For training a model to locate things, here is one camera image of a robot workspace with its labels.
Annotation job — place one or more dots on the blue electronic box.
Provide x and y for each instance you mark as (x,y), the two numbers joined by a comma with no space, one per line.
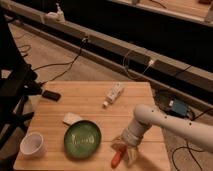
(178,108)

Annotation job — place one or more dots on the black tripod stand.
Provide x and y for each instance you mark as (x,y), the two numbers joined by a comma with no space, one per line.
(17,82)

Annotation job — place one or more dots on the grey metal rail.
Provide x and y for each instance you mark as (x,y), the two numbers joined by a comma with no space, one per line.
(174,54)

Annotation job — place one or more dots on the white object on rail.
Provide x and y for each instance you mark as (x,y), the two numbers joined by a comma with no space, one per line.
(58,15)

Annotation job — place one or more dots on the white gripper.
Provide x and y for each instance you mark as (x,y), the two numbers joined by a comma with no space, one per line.
(131,136)

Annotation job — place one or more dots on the black rectangular device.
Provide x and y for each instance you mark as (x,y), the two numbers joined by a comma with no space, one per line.
(51,95)

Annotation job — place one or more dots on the white tube with cap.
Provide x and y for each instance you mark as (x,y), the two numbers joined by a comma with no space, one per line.
(113,94)

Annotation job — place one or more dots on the white sponge block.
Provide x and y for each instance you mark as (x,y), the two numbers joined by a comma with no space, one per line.
(71,118)

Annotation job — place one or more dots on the green ceramic bowl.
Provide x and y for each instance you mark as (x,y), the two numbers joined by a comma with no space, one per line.
(82,139)

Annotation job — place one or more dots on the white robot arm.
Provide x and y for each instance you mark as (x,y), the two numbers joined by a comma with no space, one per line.
(145,116)

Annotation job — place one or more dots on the white cup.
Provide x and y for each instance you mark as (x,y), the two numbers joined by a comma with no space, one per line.
(33,145)

